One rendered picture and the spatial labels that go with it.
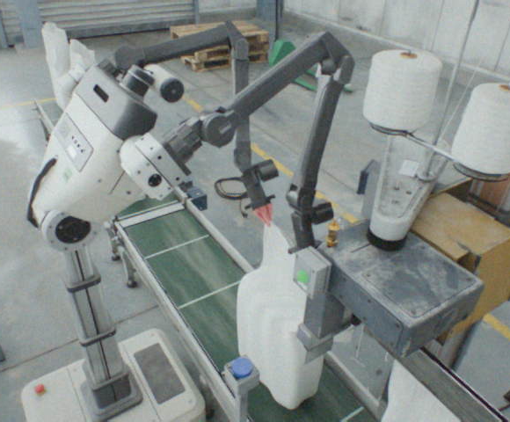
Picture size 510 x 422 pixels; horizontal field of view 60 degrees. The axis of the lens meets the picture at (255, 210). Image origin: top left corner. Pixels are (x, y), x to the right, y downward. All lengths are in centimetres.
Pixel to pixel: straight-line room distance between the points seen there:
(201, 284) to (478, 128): 163
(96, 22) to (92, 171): 733
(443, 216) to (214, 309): 128
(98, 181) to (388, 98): 75
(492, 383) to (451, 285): 172
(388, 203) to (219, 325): 124
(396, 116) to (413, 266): 36
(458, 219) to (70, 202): 101
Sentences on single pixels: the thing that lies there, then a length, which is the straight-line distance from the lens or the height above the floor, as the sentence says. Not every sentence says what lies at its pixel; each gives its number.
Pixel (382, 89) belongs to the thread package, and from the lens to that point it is 114.
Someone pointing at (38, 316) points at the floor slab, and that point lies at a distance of 288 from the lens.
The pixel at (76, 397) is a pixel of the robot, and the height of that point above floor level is 26.
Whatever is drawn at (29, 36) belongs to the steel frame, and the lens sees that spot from 788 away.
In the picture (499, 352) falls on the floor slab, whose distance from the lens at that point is 287.
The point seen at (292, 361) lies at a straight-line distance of 161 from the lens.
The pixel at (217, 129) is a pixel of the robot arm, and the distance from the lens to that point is 108.
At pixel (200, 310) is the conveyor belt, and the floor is 38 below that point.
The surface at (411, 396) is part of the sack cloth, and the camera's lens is 129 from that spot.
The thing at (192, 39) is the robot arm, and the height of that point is 159.
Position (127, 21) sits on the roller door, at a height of 20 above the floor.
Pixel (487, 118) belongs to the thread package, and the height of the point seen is 164.
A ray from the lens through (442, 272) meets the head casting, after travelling 105.
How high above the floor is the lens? 198
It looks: 35 degrees down
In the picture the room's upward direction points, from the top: 2 degrees clockwise
